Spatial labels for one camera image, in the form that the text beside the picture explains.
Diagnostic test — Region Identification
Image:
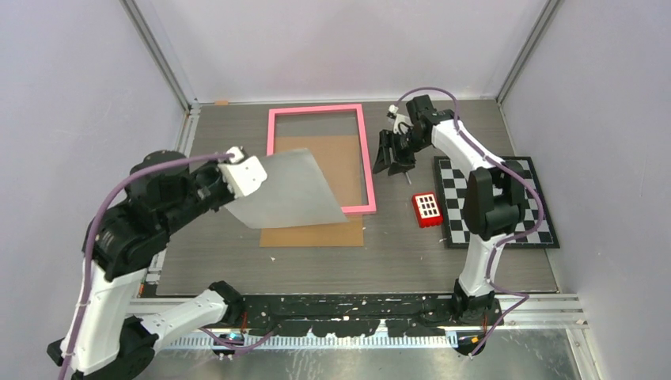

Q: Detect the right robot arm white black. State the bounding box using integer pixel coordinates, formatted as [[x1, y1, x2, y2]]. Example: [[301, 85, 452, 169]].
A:
[[372, 95, 537, 325]]

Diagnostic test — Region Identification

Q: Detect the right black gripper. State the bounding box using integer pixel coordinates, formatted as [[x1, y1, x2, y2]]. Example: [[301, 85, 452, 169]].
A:
[[373, 129, 429, 177]]

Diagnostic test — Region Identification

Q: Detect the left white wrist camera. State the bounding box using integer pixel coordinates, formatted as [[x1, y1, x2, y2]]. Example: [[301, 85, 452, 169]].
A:
[[218, 146, 267, 199]]

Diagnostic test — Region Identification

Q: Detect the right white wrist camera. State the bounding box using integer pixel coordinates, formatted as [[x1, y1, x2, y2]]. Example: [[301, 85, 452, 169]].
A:
[[387, 104, 412, 135]]

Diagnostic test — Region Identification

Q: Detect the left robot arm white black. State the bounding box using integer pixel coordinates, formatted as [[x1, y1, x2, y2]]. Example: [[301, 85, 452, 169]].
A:
[[47, 146, 249, 379]]

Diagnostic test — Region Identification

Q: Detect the aluminium rail frame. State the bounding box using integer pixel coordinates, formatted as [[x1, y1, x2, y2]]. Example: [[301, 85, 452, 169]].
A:
[[167, 294, 589, 350]]

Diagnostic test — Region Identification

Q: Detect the red white toy block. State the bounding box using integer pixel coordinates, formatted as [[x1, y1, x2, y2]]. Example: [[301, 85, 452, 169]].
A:
[[411, 192, 443, 228]]

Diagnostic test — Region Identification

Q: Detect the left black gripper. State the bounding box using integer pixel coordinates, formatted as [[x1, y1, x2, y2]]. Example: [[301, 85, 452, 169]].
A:
[[165, 150, 242, 232]]

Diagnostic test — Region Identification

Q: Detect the black white checkerboard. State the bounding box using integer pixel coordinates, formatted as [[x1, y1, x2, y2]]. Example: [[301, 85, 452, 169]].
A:
[[433, 155, 561, 249]]

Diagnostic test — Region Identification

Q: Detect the brown frame backing board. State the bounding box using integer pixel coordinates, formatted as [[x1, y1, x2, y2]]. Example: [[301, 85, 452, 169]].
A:
[[260, 135, 368, 248]]

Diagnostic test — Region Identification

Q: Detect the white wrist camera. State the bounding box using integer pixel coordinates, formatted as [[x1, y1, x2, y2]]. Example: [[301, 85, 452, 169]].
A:
[[218, 146, 267, 199], [387, 104, 412, 135]]

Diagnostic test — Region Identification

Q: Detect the pink picture frame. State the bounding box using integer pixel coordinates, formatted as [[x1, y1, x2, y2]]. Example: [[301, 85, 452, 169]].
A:
[[266, 104, 377, 215]]

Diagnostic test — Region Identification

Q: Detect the landscape photo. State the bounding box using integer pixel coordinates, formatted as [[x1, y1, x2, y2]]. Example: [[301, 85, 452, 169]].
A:
[[225, 149, 347, 229]]

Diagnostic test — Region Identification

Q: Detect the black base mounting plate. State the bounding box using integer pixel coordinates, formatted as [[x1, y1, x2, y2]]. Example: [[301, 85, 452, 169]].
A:
[[209, 294, 502, 338]]

